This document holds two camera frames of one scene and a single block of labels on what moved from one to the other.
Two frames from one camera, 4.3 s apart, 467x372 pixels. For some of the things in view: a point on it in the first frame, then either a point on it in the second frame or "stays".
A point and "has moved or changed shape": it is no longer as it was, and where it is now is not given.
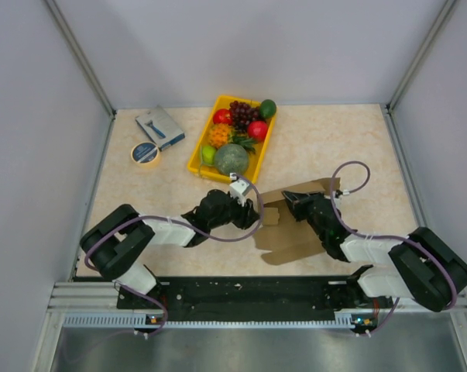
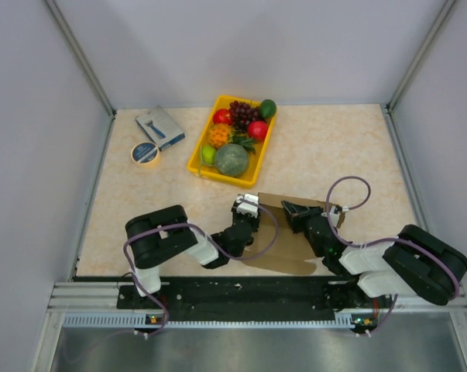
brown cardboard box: (287, 237) has moved or changed shape
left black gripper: (247, 215) -> (254, 221)
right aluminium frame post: (417, 59) stays
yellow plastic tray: (255, 160) stays
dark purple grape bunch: (242, 113) stays
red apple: (222, 116) stays
